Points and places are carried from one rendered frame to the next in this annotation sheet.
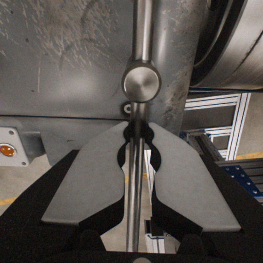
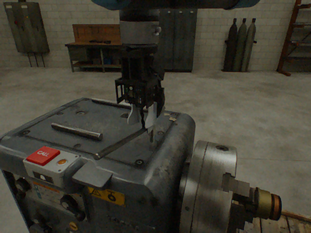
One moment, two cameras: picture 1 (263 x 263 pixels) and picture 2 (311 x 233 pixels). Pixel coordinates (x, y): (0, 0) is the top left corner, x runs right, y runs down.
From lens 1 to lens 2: 51 cm
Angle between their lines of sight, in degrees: 92
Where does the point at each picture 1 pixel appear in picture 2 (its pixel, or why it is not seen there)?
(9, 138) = (71, 158)
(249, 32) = (197, 162)
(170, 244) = not seen: outside the picture
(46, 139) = (88, 163)
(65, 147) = (93, 169)
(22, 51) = (113, 140)
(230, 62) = (194, 175)
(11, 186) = not seen: outside the picture
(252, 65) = (205, 179)
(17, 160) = (58, 168)
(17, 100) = (95, 148)
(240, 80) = (205, 195)
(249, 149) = not seen: outside the picture
